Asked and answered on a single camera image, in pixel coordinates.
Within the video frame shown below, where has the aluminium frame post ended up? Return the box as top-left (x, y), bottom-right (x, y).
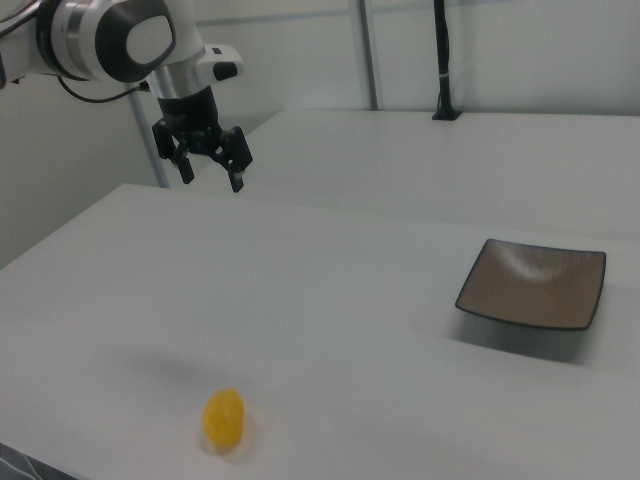
top-left (129, 92), bottom-right (172, 190)

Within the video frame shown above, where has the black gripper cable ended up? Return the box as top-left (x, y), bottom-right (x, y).
top-left (57, 74), bottom-right (151, 105)

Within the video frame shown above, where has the black table clamp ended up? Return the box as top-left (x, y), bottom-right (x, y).
top-left (431, 0), bottom-right (464, 123)

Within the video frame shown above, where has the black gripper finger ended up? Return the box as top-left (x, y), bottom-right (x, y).
top-left (151, 117), bottom-right (197, 185)
top-left (206, 125), bottom-right (254, 194)

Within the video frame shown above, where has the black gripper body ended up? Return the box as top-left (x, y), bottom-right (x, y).
top-left (156, 88), bottom-right (222, 145)

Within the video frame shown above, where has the brown square ceramic plate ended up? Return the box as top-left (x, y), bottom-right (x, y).
top-left (453, 237), bottom-right (608, 332)

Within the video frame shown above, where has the yellow lemon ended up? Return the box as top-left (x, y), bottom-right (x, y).
top-left (201, 386), bottom-right (247, 447)

